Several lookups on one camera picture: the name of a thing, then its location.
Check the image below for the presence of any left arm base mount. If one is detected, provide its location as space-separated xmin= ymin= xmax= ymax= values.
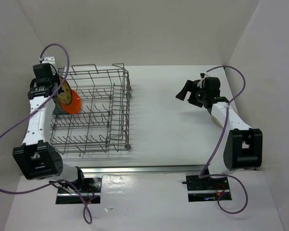
xmin=54 ymin=176 xmax=102 ymax=205

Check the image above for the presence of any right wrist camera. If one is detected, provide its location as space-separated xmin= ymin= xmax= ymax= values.
xmin=197 ymin=72 xmax=212 ymax=89

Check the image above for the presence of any yellow patterned plate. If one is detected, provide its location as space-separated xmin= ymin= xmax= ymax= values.
xmin=54 ymin=81 xmax=73 ymax=110

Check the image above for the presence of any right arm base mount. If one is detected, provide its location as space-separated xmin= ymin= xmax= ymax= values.
xmin=182 ymin=175 xmax=232 ymax=202

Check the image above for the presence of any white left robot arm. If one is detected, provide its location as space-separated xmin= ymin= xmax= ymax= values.
xmin=13 ymin=57 xmax=86 ymax=192

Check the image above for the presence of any cream plate with floral print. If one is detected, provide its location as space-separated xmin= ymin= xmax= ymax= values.
xmin=212 ymin=116 xmax=223 ymax=128

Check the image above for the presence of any orange plastic plate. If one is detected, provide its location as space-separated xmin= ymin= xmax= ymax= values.
xmin=61 ymin=90 xmax=81 ymax=115

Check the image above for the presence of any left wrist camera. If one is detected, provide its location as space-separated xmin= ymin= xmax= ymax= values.
xmin=39 ymin=56 xmax=56 ymax=66

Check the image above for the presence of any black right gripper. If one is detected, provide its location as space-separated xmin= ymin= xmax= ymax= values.
xmin=176 ymin=80 xmax=208 ymax=108

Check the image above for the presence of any blue floral plate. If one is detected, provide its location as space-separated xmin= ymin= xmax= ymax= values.
xmin=53 ymin=104 xmax=64 ymax=115

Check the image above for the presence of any grey wire dish rack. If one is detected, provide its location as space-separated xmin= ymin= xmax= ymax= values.
xmin=50 ymin=64 xmax=131 ymax=158

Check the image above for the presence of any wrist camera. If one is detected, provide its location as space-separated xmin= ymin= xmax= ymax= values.
xmin=39 ymin=56 xmax=56 ymax=66
xmin=197 ymin=72 xmax=212 ymax=89

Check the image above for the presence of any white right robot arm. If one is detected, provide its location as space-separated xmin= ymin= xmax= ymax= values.
xmin=176 ymin=77 xmax=263 ymax=189

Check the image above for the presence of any aluminium rail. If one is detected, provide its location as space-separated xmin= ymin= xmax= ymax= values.
xmin=81 ymin=165 xmax=204 ymax=177

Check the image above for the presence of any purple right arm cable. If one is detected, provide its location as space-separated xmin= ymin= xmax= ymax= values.
xmin=198 ymin=65 xmax=249 ymax=214

